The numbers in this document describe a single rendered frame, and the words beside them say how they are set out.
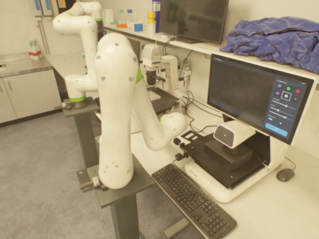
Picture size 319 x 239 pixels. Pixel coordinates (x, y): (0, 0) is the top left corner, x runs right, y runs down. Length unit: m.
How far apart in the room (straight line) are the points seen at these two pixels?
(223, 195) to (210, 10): 1.15
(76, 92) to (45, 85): 1.67
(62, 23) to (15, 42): 2.25
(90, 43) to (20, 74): 1.85
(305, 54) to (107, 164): 0.97
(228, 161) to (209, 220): 0.27
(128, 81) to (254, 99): 0.55
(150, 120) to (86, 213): 1.31
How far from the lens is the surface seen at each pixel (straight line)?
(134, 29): 2.25
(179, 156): 1.12
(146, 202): 1.99
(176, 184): 1.09
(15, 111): 3.46
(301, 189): 1.28
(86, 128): 1.87
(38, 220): 2.12
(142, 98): 0.82
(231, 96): 1.02
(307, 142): 1.52
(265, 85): 0.91
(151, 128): 0.89
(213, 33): 1.56
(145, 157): 1.25
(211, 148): 1.08
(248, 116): 1.00
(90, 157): 2.05
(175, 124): 0.97
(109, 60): 0.58
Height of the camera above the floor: 1.56
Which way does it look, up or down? 30 degrees down
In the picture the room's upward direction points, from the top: straight up
